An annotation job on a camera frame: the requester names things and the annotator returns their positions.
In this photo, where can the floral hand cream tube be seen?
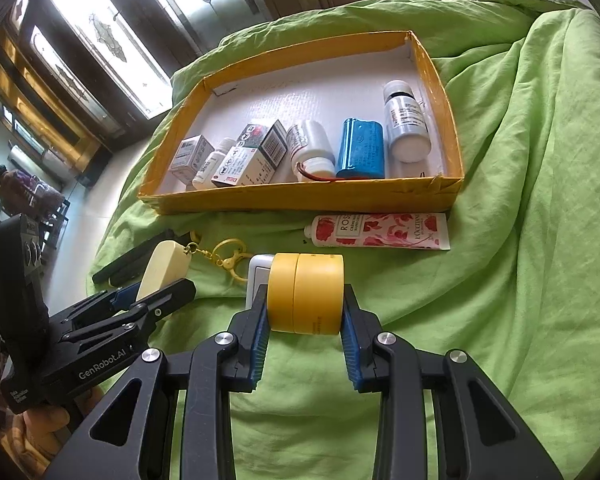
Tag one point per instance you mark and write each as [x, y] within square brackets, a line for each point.
[380, 230]

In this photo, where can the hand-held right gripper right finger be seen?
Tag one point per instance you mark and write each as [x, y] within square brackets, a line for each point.
[352, 345]

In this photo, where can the yellow cardboard tray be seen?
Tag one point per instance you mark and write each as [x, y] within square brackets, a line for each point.
[330, 75]

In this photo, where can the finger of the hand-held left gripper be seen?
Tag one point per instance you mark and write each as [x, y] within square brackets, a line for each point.
[145, 312]
[125, 297]

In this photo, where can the small white medicine bottle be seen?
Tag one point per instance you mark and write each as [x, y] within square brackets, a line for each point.
[210, 167]

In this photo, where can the wooden framed glass door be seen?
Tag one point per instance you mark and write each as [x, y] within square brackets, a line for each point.
[40, 105]

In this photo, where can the small white medicine box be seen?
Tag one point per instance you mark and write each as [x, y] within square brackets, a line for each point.
[190, 160]

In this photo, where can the large white medicine bottle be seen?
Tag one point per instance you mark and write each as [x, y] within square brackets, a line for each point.
[407, 125]

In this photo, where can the green blanket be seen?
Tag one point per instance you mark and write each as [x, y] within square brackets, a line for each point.
[530, 210]

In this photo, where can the white bottle red label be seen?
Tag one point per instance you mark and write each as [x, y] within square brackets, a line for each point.
[307, 142]

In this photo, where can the black medicine box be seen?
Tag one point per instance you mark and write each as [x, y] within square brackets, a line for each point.
[275, 145]

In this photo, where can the person's left hand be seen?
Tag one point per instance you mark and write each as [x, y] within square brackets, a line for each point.
[47, 427]

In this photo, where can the blue battery pack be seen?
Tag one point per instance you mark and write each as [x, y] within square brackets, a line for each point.
[360, 147]

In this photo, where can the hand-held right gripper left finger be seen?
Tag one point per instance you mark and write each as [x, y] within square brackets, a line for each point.
[259, 345]

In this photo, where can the black flat device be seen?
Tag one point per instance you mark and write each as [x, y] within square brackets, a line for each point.
[130, 260]

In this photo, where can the blue white medicine box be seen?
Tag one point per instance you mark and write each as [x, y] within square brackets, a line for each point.
[240, 165]

